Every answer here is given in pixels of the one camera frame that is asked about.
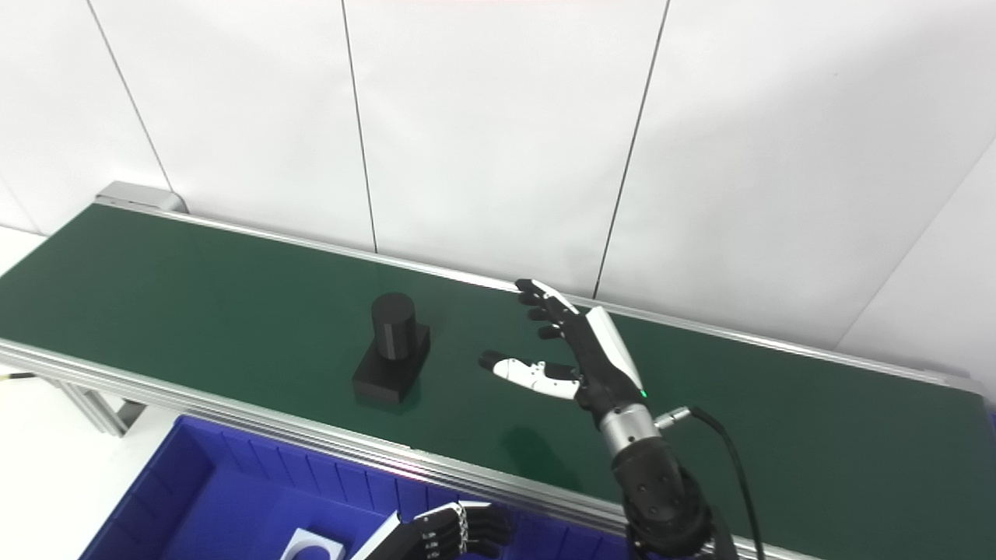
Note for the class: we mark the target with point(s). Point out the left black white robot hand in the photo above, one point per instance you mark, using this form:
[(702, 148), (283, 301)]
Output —
[(436, 533)]

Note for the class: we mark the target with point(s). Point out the blue bin with white part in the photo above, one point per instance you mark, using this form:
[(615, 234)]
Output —
[(226, 505)]

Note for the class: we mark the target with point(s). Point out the black cylinder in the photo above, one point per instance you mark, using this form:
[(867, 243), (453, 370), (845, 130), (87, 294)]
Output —
[(389, 365)]

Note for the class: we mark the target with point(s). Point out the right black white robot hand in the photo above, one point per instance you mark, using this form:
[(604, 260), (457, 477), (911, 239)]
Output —
[(599, 365)]

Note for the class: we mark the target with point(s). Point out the green conveyor belt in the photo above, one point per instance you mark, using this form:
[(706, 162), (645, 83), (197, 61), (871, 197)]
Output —
[(233, 416), (233, 311)]

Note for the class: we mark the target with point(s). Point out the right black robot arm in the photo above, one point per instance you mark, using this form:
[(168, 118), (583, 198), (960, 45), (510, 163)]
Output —
[(661, 498)]

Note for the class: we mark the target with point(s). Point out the aluminium conveyor leg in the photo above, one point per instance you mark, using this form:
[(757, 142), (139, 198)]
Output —
[(97, 408)]

